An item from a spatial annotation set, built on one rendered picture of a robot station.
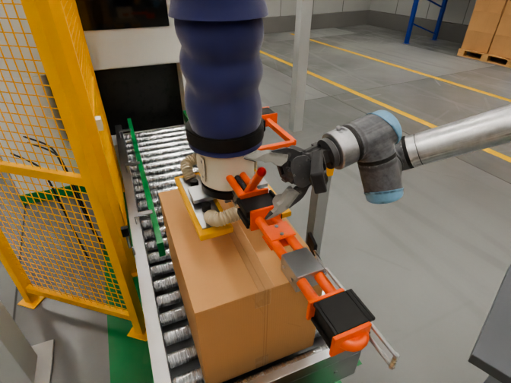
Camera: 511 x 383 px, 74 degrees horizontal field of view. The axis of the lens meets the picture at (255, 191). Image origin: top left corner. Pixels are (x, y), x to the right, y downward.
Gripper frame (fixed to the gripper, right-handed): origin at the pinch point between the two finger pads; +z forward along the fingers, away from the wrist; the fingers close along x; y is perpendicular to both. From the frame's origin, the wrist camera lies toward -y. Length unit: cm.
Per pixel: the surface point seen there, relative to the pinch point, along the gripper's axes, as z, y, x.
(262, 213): -1.7, 7.5, -9.6
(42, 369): 110, 98, -86
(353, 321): -2.7, -24.8, -17.8
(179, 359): 38, 35, -63
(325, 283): -3.5, -15.1, -17.0
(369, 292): -67, 79, -133
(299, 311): -4, 15, -52
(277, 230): -2.2, 1.1, -11.8
